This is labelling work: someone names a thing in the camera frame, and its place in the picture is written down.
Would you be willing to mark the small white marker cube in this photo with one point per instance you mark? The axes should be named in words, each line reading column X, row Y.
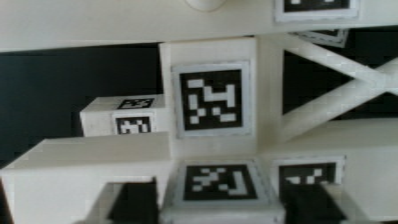
column 218, row 194
column 124, row 115

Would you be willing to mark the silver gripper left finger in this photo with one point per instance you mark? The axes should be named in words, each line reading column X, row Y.
column 126, row 204

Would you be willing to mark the white chair back piece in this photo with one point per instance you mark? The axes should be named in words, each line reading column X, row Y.
column 259, row 89

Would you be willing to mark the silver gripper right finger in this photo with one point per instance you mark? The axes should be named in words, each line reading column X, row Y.
column 312, row 208

